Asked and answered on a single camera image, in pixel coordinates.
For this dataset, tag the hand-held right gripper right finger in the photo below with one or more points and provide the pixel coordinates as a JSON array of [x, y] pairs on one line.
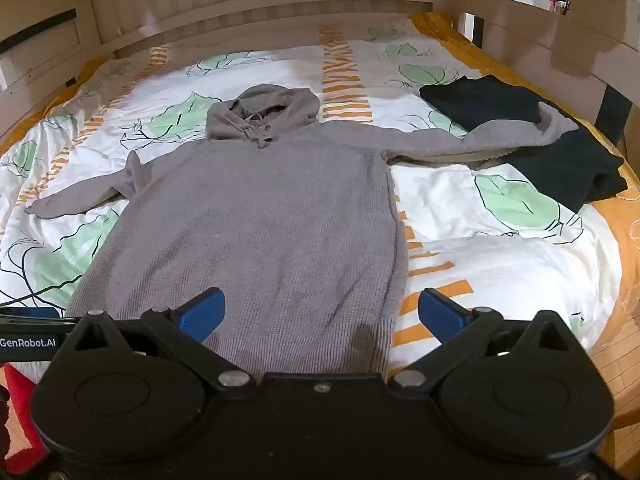
[[440, 314]]

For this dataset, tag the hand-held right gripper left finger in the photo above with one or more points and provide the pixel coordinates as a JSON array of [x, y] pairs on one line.
[[202, 312]]

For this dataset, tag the grey knit hoodie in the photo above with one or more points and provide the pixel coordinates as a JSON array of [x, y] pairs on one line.
[[265, 220]]

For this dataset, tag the red cloth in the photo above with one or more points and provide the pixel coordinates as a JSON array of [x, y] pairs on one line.
[[20, 390]]

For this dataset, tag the leaf print white quilt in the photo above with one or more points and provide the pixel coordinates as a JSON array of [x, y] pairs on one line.
[[500, 270]]

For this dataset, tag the orange bed sheet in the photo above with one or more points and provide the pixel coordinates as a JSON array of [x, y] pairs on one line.
[[620, 240]]

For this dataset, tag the black folded garment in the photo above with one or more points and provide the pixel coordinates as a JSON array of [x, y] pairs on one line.
[[565, 160]]

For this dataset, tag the wooden bed frame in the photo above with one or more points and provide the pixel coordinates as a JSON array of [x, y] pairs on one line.
[[300, 10]]

